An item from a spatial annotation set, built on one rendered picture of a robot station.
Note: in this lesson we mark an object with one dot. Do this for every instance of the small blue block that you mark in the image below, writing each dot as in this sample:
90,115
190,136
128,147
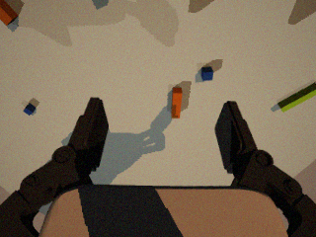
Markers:
29,109
206,73

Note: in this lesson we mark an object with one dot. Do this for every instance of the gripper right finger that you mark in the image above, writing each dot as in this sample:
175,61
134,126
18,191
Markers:
256,170

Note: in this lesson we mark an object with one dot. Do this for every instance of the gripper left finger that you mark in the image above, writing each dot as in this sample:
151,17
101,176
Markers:
71,165

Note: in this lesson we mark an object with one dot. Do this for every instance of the lime green rod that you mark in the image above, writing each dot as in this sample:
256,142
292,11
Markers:
298,98

